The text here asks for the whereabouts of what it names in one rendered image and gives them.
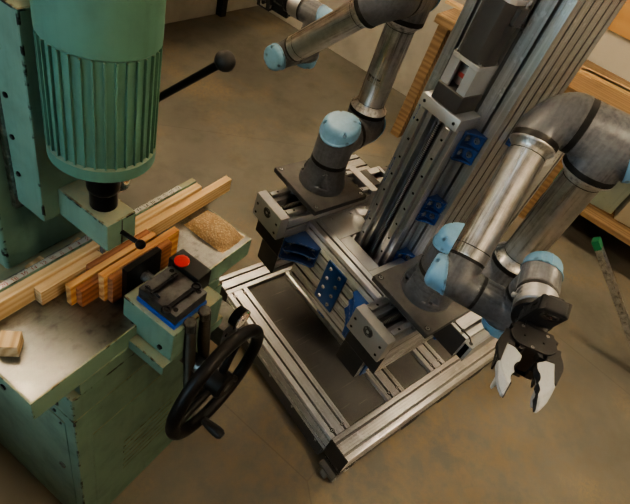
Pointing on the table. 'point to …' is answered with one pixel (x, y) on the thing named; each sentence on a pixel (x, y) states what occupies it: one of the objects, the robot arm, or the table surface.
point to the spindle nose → (103, 195)
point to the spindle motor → (99, 84)
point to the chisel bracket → (109, 226)
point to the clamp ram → (141, 270)
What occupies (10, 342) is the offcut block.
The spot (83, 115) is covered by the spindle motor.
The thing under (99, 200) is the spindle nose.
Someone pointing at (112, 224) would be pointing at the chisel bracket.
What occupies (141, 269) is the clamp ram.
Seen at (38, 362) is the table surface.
